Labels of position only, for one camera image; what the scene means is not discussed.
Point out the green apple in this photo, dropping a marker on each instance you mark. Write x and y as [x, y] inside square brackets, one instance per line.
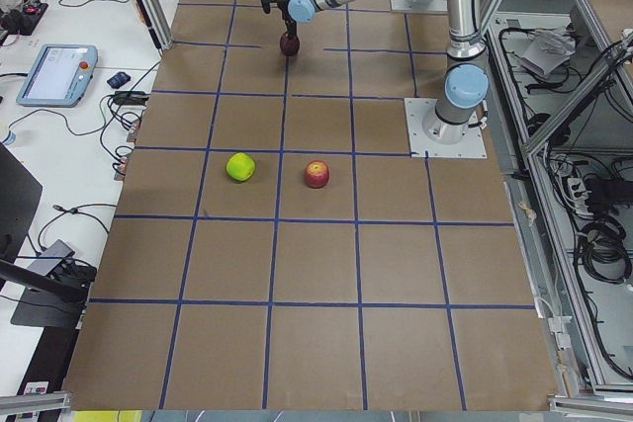
[240, 167]

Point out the dark blue pouch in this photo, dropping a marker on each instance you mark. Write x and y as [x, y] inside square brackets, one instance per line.
[119, 80]

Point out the dark purple apple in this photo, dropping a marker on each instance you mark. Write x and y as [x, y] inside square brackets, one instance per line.
[289, 45]

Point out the red apple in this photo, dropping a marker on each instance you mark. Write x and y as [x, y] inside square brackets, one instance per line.
[316, 174]

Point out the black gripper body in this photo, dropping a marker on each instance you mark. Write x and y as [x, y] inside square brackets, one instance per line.
[288, 13]

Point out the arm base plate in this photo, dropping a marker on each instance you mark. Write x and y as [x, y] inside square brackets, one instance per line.
[429, 137]
[422, 7]

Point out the left teach pendant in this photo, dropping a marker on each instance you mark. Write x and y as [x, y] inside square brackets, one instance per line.
[59, 76]

